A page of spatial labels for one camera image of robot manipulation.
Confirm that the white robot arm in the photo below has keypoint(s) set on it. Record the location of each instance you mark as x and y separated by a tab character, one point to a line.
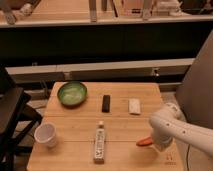
166	125

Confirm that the green ceramic bowl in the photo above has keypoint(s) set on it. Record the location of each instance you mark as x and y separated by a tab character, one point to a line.
72	93

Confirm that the grey panel board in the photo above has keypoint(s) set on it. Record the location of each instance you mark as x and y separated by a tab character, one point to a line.
195	94

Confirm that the black stool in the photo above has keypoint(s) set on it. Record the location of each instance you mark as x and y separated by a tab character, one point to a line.
16	119

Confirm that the black rectangular block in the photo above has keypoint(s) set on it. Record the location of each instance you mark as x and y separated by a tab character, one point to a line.
106	103

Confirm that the white paper cup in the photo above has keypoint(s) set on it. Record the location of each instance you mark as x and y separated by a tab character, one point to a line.
46	134

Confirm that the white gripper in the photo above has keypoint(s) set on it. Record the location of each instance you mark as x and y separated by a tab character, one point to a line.
160	141

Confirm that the white folded cloth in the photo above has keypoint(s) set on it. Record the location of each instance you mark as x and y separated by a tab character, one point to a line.
134	106

